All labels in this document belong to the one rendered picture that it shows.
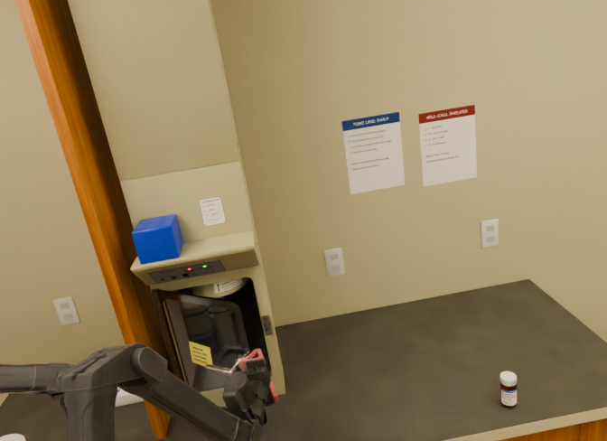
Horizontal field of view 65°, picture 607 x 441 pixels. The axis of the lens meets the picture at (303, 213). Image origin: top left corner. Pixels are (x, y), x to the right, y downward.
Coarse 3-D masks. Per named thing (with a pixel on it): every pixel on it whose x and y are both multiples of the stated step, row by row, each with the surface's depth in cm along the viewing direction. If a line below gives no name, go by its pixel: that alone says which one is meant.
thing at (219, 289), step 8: (232, 280) 144; (240, 280) 146; (192, 288) 147; (200, 288) 143; (208, 288) 142; (216, 288) 142; (224, 288) 142; (232, 288) 143; (208, 296) 142; (216, 296) 142
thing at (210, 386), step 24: (168, 312) 136; (192, 312) 131; (216, 312) 127; (240, 312) 122; (192, 336) 135; (216, 336) 130; (240, 336) 126; (216, 360) 134; (192, 384) 144; (216, 384) 138
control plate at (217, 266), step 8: (200, 264) 127; (208, 264) 128; (216, 264) 129; (160, 272) 127; (168, 272) 128; (176, 272) 129; (184, 272) 130; (192, 272) 131; (200, 272) 132; (208, 272) 133; (216, 272) 134; (160, 280) 132; (168, 280) 133
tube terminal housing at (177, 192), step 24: (216, 168) 128; (240, 168) 129; (144, 192) 128; (168, 192) 129; (192, 192) 130; (216, 192) 130; (240, 192) 131; (144, 216) 130; (192, 216) 132; (240, 216) 133; (192, 240) 134; (168, 288) 138; (264, 288) 141; (264, 312) 144
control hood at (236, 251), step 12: (204, 240) 133; (216, 240) 131; (228, 240) 130; (240, 240) 129; (252, 240) 127; (192, 252) 126; (204, 252) 125; (216, 252) 124; (228, 252) 124; (240, 252) 125; (252, 252) 126; (144, 264) 123; (156, 264) 123; (168, 264) 123; (180, 264) 124; (192, 264) 126; (228, 264) 130; (240, 264) 132; (252, 264) 134; (144, 276) 127
